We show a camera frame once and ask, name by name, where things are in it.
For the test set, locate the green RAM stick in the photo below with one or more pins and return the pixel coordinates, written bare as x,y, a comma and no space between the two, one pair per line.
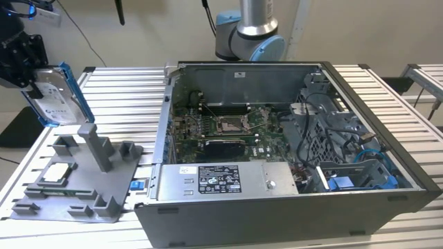
70,192

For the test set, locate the silver CPU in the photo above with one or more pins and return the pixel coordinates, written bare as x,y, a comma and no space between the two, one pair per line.
57,173

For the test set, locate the hard disk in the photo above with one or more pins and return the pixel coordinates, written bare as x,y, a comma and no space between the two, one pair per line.
59,103

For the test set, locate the aluminium slat side table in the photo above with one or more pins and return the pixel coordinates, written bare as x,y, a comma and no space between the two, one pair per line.
428,75

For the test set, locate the green motherboard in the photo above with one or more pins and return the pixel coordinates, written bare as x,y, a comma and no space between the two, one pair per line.
265,135

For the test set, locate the blue plastic clip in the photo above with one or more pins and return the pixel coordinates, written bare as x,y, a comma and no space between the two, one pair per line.
135,185

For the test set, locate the black open PC case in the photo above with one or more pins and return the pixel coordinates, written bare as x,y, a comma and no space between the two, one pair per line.
242,223

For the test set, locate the silver power supply unit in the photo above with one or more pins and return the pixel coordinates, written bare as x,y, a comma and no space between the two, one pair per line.
249,171

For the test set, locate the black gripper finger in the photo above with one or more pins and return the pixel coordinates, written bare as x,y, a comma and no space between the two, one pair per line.
35,89

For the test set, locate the CPU socket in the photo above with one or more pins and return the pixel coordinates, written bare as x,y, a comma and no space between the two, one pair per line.
229,127

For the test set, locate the white label box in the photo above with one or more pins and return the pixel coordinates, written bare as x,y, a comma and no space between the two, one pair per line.
49,15

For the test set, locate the blue disk carrier in bay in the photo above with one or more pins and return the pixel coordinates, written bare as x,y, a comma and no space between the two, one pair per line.
341,182

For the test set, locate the metal disk bay cage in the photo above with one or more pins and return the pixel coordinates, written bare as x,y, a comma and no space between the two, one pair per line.
322,135

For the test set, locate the grey parts rack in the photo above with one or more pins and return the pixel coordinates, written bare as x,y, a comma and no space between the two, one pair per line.
103,186

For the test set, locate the black graphics card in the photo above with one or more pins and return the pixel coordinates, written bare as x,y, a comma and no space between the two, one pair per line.
225,151

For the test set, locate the black floor object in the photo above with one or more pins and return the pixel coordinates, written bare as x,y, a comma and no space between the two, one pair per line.
21,129

